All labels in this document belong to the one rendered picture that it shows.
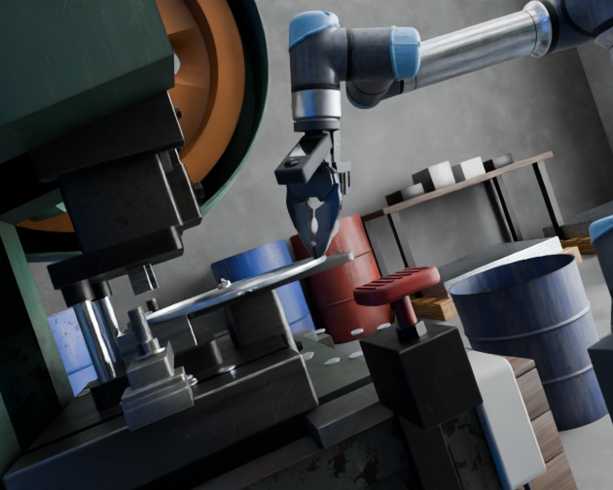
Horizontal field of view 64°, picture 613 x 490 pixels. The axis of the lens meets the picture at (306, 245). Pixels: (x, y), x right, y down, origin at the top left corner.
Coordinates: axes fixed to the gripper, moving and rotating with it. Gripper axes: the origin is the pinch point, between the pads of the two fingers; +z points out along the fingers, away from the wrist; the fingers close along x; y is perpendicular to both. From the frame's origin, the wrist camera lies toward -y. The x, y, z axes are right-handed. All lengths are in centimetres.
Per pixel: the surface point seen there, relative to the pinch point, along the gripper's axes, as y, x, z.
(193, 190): -13.9, 11.9, -10.7
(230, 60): 28, 32, -37
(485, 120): 445, 23, -50
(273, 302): -10.5, 1.8, 5.6
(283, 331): -10.5, 0.5, 9.6
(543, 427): 56, -34, 52
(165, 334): -22.5, 11.0, 7.4
